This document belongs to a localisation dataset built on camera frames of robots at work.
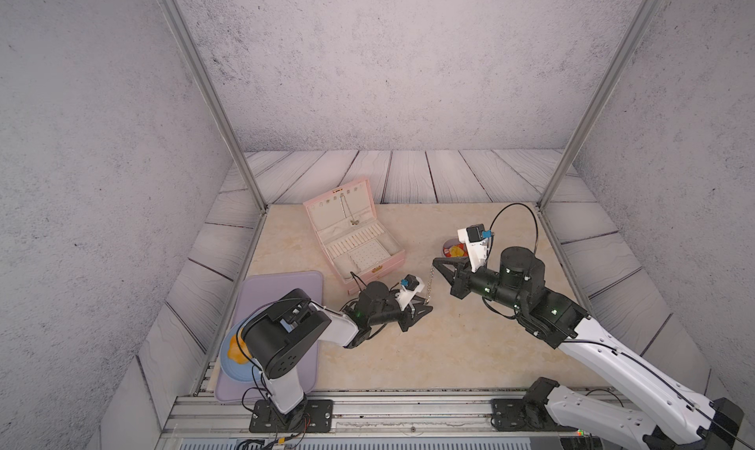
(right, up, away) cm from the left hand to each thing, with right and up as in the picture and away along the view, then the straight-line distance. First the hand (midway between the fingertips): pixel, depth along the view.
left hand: (432, 309), depth 82 cm
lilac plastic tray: (-34, -15, +1) cm, 37 cm away
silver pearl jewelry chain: (-2, +9, -10) cm, 13 cm away
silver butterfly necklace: (-27, +32, +14) cm, 44 cm away
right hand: (-2, +14, -17) cm, 22 cm away
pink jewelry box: (-24, +17, +19) cm, 35 cm away
